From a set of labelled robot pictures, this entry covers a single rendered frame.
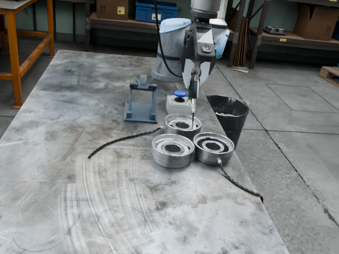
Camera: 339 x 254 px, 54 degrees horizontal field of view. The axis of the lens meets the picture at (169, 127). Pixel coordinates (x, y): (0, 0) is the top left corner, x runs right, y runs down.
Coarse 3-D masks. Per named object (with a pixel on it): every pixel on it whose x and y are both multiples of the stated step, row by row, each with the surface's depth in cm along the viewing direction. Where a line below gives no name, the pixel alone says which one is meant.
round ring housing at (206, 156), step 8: (200, 136) 89; (208, 136) 90; (216, 136) 90; (224, 136) 89; (208, 144) 88; (216, 144) 87; (232, 144) 86; (200, 152) 82; (208, 152) 81; (224, 152) 81; (232, 152) 84; (200, 160) 84; (208, 160) 82; (216, 160) 82; (224, 160) 82
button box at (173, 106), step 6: (168, 96) 108; (174, 96) 108; (168, 102) 105; (174, 102) 104; (180, 102) 104; (186, 102) 105; (168, 108) 104; (174, 108) 103; (180, 108) 103; (186, 108) 104; (168, 114) 104
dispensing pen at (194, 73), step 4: (196, 72) 94; (196, 76) 94; (192, 80) 92; (192, 84) 92; (196, 84) 92; (192, 88) 91; (196, 88) 92; (192, 92) 91; (196, 92) 91; (188, 96) 95; (192, 96) 91; (196, 96) 91; (192, 100) 93; (192, 104) 93; (192, 108) 93; (192, 112) 93; (192, 116) 93; (192, 120) 92; (192, 124) 92; (192, 128) 92
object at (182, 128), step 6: (174, 114) 97; (180, 114) 98; (186, 114) 98; (168, 120) 96; (180, 120) 97; (198, 120) 96; (168, 126) 91; (174, 126) 93; (180, 126) 97; (186, 126) 96; (198, 126) 95; (168, 132) 91; (174, 132) 90; (180, 132) 89; (186, 132) 89; (192, 132) 90; (198, 132) 92; (192, 138) 91
